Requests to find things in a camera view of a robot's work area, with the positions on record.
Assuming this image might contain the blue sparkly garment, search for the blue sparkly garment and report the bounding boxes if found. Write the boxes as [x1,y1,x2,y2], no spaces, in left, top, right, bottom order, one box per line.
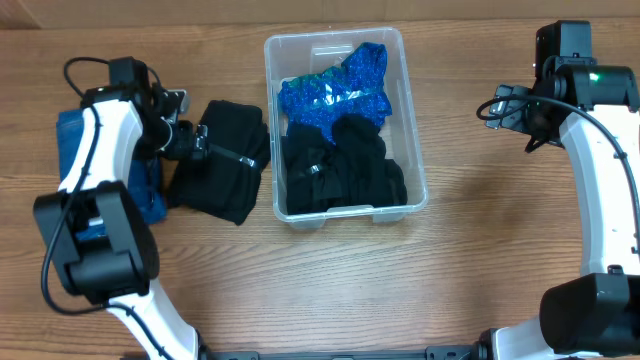
[278,42,393,142]

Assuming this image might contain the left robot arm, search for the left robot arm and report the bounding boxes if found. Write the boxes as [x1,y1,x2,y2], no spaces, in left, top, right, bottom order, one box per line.
[33,57,213,359]

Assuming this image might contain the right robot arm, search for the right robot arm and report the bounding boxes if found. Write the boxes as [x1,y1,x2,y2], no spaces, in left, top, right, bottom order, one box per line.
[467,20,639,359]

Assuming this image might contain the black folded garment with tape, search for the black folded garment with tape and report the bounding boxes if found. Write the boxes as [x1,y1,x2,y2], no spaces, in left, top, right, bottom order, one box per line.
[166,100,270,226]

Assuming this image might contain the folded blue jeans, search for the folded blue jeans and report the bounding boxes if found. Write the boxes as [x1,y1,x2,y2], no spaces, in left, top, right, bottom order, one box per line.
[56,110,167,225]

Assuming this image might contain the clear plastic storage bin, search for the clear plastic storage bin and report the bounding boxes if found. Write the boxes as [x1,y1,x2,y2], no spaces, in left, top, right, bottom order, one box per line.
[264,27,429,230]

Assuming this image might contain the cardboard backdrop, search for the cardboard backdrop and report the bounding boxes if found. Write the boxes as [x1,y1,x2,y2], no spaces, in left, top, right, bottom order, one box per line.
[1,0,639,29]

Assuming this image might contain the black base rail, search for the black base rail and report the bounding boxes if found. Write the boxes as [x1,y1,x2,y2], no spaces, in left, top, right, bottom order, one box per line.
[202,345,474,360]

